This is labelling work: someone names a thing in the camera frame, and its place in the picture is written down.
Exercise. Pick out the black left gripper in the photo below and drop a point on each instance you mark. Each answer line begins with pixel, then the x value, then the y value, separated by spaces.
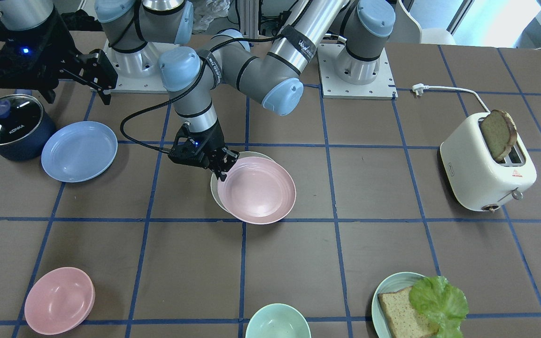
pixel 214 138

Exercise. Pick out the bread slice in toaster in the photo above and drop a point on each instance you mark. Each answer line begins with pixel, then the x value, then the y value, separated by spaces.
pixel 499 133

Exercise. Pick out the pink bowl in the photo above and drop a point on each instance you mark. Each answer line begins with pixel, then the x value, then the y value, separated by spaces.
pixel 59 301

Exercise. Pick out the brown bread slice on plate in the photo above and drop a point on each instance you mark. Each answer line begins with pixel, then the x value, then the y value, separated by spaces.
pixel 402 319

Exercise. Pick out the green plate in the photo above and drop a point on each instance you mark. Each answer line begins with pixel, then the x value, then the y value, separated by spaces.
pixel 392 283

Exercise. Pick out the green bowl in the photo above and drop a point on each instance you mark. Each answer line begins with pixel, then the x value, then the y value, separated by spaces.
pixel 277 321

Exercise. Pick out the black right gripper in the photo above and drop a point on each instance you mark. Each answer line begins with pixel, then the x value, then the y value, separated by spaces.
pixel 53 48

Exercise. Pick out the white chair back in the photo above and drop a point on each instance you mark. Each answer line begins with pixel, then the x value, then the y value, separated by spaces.
pixel 407 30

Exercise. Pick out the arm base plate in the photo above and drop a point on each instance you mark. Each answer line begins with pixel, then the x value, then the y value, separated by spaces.
pixel 139 71
pixel 343 77

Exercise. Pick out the blue plate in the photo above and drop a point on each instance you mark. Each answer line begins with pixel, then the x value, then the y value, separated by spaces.
pixel 79 152

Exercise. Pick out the pink plate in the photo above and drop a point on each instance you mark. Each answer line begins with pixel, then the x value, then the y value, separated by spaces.
pixel 257 191

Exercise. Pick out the white toaster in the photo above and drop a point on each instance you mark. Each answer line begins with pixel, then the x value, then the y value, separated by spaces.
pixel 477 181

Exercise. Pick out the green lettuce leaf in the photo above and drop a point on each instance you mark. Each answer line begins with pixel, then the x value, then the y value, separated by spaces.
pixel 441 303

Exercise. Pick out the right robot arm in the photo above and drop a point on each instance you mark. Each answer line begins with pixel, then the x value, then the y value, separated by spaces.
pixel 129 24

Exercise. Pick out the cream white plate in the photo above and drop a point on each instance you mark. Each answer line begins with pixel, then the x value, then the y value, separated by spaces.
pixel 214 181

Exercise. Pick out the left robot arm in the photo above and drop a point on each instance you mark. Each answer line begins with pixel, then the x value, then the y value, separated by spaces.
pixel 190 75

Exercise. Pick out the dark blue cooking pot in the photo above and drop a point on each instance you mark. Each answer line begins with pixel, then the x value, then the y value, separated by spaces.
pixel 25 127

